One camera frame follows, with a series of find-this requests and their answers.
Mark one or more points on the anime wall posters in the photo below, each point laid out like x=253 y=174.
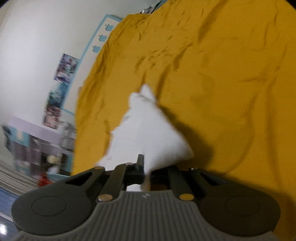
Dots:
x=62 y=80

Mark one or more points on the red bag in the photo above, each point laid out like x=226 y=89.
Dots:
x=43 y=180

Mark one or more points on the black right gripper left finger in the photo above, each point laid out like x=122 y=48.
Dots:
x=100 y=185

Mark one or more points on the mustard yellow bed quilt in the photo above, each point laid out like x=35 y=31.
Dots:
x=223 y=72

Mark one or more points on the cream round ball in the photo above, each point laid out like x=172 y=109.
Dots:
x=53 y=160

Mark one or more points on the lilac wall shelf unit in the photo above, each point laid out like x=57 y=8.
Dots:
x=31 y=144

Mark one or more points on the white t-shirt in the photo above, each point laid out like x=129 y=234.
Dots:
x=145 y=129

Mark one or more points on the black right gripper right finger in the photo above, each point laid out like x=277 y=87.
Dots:
x=193 y=184

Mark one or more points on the white blue desk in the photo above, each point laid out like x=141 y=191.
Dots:
x=56 y=177

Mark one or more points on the grey metal rack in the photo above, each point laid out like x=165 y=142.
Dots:
x=68 y=136

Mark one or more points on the white blue headboard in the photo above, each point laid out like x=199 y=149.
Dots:
x=89 y=55

